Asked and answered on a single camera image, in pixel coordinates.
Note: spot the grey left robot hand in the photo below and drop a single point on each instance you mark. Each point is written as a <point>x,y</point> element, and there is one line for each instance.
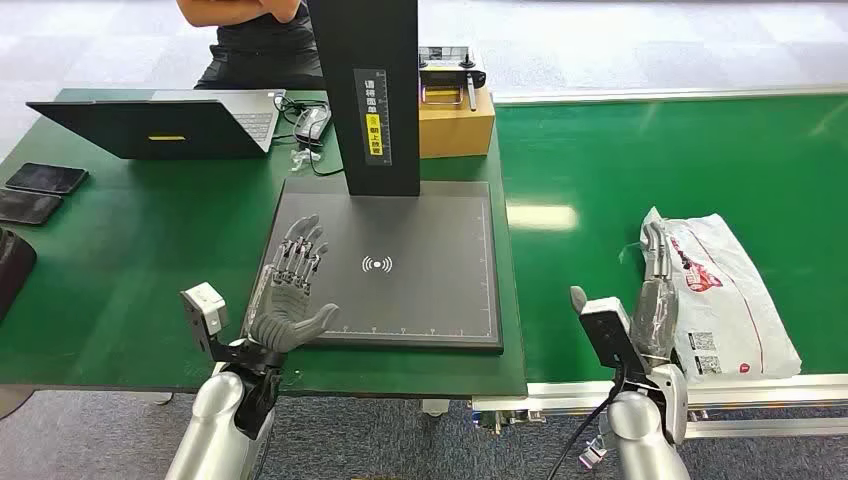
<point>288,311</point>

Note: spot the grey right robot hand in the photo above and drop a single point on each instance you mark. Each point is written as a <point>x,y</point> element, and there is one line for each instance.
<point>656,311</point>

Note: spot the white plastic courier package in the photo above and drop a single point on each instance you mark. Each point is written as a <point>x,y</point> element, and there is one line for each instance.
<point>729,298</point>

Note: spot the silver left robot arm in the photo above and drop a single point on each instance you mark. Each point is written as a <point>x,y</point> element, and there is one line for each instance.
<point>212,424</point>

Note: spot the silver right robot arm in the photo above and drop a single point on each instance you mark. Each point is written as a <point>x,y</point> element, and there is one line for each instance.
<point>639,430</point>

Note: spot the black weighing device with column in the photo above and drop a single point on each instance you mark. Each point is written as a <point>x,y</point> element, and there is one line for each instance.
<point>411,291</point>

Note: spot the clear plastic scrap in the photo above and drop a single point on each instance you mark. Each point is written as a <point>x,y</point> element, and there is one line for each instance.
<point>303,158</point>

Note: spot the green conveyor belt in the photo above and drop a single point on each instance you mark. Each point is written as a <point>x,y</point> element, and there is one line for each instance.
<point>729,166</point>

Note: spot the white table foot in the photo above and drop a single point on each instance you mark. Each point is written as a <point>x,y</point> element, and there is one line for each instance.
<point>435,407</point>

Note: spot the grey power adapter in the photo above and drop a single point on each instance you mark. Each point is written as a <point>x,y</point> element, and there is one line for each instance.
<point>312,122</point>

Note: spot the black open laptop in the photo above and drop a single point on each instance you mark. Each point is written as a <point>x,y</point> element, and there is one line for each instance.
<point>166,126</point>

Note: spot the brown cardboard box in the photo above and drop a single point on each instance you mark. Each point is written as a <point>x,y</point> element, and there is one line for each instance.
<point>457,132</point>

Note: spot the person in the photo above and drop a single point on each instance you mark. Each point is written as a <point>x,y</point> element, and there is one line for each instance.
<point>265,46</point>

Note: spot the black smartphone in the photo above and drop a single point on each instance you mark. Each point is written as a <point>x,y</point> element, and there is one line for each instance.
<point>26,206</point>
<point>46,177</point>

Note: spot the black rounded object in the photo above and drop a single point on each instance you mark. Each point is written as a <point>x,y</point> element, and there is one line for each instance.
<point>10,265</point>

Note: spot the black remote controller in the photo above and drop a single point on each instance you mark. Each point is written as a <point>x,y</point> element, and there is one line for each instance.
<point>444,76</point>

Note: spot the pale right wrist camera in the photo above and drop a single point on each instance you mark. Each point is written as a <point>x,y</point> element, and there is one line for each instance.
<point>606,331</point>

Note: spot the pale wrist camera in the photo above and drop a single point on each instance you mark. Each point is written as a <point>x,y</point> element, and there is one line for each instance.
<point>205,311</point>
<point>606,331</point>

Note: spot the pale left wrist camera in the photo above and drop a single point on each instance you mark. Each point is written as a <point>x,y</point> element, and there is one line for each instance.
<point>205,311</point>

